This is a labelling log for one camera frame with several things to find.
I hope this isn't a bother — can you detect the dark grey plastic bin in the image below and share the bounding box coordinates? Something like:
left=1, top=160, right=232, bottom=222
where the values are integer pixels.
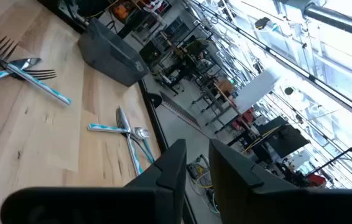
left=76, top=17, right=149, bottom=87

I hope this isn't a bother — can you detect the black clamp on table edge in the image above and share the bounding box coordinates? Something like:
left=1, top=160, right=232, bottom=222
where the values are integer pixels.
left=147, top=92, right=164, bottom=109

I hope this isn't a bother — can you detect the white building pillar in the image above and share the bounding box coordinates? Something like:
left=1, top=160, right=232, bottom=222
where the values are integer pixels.
left=234, top=67, right=281, bottom=115

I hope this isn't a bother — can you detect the person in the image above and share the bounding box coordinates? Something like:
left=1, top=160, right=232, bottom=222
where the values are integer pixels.
left=194, top=51, right=214, bottom=69

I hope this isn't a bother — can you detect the orange device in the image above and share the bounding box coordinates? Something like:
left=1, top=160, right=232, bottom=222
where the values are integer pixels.
left=112, top=2, right=131, bottom=20

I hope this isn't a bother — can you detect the black floor power strip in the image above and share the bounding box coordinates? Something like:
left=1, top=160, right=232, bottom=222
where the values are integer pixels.
left=187, top=154, right=211, bottom=181

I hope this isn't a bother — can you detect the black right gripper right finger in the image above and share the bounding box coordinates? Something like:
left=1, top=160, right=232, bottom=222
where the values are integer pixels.
left=208, top=138, right=352, bottom=224

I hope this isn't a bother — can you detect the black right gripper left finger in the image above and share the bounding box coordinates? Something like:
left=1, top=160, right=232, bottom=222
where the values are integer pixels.
left=0, top=139, right=188, bottom=224

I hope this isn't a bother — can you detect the silver ventilation duct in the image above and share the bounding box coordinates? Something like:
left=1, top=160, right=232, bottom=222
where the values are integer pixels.
left=302, top=2, right=352, bottom=44

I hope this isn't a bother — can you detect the black background monitor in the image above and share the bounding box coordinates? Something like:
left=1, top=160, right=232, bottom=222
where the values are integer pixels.
left=256, top=116, right=310, bottom=159

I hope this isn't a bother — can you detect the wooden top workbench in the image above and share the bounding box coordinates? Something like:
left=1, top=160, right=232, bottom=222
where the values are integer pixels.
left=191, top=77, right=242, bottom=125

